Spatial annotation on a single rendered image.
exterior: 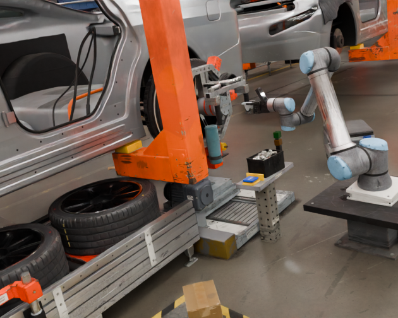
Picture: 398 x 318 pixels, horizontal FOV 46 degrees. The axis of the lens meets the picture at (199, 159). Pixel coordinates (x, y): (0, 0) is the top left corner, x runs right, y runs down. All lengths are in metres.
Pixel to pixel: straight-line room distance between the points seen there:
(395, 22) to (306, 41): 1.29
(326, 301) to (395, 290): 0.35
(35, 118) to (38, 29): 1.38
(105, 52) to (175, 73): 2.67
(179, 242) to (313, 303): 0.85
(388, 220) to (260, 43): 3.47
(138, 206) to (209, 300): 0.72
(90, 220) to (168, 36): 1.08
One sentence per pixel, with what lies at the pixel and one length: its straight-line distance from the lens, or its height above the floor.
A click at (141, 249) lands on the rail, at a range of 2.61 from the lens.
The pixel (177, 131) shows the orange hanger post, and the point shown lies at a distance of 2.67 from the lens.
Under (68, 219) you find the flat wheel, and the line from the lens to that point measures 2.71.
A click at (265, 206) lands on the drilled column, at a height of 0.25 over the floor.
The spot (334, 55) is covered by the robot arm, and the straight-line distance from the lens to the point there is 2.76.
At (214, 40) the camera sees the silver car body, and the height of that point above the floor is 1.24.
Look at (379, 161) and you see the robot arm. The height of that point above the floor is 0.53.
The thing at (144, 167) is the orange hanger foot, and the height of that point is 0.60.
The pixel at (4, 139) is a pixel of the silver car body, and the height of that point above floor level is 1.02.
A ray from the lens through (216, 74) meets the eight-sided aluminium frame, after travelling 3.33.
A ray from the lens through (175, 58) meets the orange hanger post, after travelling 2.61.
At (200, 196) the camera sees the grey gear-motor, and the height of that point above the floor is 0.34.
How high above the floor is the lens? 1.47
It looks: 17 degrees down
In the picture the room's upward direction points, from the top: 10 degrees counter-clockwise
